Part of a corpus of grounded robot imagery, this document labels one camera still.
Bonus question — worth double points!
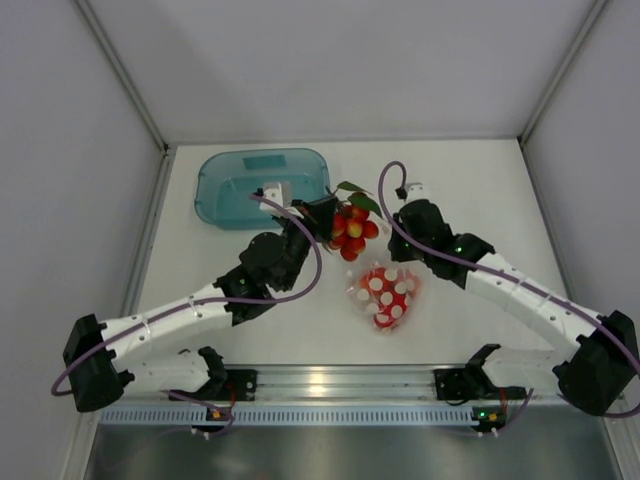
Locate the aluminium frame post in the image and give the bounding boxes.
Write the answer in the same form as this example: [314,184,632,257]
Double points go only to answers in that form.
[518,0,611,148]
[71,0,169,153]

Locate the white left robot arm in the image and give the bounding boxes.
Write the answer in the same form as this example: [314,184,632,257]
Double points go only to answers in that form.
[51,193,338,413]

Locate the aluminium frame post right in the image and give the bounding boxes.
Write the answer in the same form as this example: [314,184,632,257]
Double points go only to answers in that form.
[518,0,611,148]

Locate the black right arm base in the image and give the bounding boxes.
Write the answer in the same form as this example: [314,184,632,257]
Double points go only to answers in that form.
[434,367,495,402]

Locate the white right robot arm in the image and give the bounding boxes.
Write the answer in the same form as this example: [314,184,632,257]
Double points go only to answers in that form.
[389,199,639,416]

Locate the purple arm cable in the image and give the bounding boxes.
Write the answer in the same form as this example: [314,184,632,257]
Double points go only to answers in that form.
[378,160,640,376]
[51,193,324,396]

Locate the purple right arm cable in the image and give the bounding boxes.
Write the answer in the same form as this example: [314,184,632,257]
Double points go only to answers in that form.
[378,160,640,376]

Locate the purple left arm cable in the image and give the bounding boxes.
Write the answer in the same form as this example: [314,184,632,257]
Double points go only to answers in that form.
[51,193,324,396]

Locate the grey slotted cable duct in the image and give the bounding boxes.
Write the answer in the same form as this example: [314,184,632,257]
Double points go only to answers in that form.
[100,404,501,427]

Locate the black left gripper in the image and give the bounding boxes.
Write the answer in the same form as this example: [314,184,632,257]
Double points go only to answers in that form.
[276,196,336,292]

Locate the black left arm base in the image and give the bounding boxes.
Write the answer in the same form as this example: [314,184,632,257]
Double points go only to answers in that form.
[169,368,258,402]

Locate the teal plastic bin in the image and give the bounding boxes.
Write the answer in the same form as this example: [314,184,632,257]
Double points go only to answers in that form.
[194,148,330,231]

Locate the aluminium mounting rail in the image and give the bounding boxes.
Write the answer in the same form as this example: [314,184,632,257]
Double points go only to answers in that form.
[79,363,624,403]

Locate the aluminium frame post left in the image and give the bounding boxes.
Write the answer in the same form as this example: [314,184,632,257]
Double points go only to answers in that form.
[71,0,169,153]

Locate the fake food pieces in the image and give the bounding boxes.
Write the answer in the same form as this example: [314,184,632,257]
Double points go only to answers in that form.
[354,266,422,332]

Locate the red fake cherry bunch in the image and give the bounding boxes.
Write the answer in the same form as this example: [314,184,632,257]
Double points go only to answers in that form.
[324,181,382,263]

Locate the clear zip top bag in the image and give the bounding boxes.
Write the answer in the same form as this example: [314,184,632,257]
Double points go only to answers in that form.
[343,219,424,334]

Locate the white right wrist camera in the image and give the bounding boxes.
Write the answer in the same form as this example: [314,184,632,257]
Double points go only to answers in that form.
[395,182,430,203]

